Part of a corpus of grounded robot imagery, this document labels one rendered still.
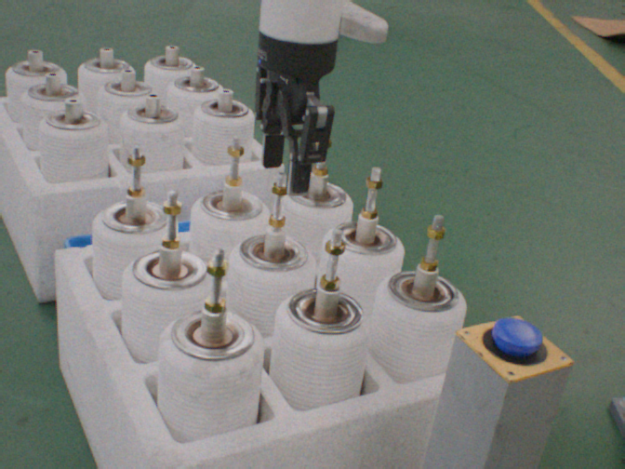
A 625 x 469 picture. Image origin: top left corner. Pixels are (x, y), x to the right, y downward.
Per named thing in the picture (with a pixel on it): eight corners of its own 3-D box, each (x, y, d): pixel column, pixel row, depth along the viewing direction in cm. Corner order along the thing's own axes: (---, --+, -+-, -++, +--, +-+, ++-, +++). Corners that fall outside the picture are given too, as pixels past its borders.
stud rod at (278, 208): (282, 237, 85) (288, 174, 81) (275, 240, 84) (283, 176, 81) (274, 234, 85) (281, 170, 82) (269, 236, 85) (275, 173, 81)
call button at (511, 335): (515, 331, 67) (521, 312, 66) (547, 359, 64) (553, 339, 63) (479, 341, 65) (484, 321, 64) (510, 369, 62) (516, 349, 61)
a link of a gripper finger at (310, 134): (305, 103, 71) (293, 155, 75) (312, 114, 70) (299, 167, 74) (332, 101, 72) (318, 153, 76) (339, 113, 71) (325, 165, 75)
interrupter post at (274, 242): (260, 250, 87) (263, 224, 85) (282, 250, 87) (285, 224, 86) (264, 261, 85) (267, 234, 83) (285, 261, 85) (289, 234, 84)
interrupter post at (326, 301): (335, 323, 76) (339, 295, 74) (311, 319, 76) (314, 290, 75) (339, 310, 78) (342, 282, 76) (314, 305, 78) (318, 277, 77)
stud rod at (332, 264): (329, 302, 76) (339, 234, 72) (320, 300, 76) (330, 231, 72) (334, 298, 76) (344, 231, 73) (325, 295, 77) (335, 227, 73)
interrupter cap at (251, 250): (234, 239, 88) (234, 234, 88) (299, 238, 90) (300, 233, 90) (244, 274, 82) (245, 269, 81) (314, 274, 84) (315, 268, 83)
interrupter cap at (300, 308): (359, 343, 73) (360, 338, 73) (280, 328, 74) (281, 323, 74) (366, 301, 80) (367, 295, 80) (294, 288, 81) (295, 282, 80)
